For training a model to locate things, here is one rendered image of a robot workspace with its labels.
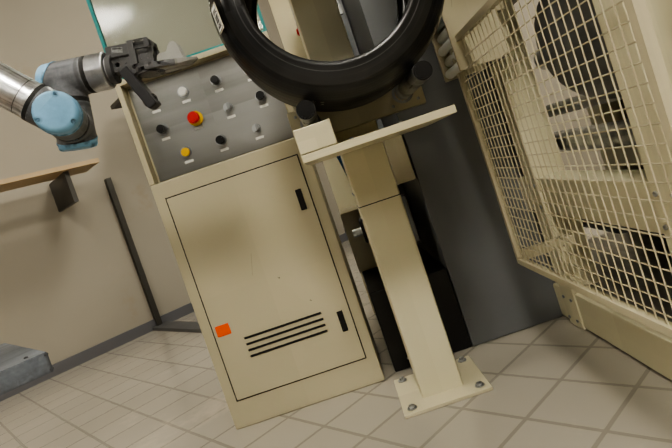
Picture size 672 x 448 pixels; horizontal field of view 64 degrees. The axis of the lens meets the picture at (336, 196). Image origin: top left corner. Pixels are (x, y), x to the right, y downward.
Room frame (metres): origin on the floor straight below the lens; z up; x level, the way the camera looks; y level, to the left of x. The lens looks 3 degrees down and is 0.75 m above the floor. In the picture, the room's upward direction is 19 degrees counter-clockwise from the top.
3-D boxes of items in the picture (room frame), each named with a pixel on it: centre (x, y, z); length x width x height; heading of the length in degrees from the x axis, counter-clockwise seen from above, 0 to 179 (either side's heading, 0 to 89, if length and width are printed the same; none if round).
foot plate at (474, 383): (1.66, -0.12, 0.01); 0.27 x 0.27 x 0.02; 0
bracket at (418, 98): (1.58, -0.14, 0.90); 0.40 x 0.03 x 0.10; 90
